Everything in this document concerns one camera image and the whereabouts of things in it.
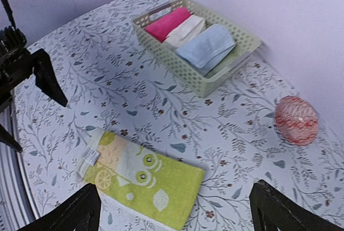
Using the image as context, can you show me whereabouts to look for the green white small packet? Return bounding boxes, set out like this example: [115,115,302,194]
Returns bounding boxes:
[76,128,205,230]

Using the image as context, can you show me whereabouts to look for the cream rolled towel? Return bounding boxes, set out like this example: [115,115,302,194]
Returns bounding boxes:
[162,15,206,50]

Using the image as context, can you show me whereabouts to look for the pink rolled towel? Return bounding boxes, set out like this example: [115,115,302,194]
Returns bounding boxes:
[145,7,191,43]

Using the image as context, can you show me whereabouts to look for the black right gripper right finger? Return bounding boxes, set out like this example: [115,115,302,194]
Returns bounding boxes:
[249,180,343,231]

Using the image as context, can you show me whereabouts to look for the light blue towel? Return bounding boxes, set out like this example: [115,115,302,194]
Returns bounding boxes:
[176,24,236,76]

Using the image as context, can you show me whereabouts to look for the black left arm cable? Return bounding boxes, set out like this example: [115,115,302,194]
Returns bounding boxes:
[0,0,18,30]

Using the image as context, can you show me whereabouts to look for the aluminium front rail base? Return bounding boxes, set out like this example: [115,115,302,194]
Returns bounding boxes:
[0,107,38,231]

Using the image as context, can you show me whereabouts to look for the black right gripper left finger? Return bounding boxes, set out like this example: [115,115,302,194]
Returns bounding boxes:
[20,183,101,231]

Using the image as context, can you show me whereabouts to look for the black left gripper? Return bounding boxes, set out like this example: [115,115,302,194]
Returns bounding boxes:
[0,26,68,153]

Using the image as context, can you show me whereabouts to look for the green perforated plastic basket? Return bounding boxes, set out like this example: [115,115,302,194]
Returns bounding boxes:
[133,0,261,98]

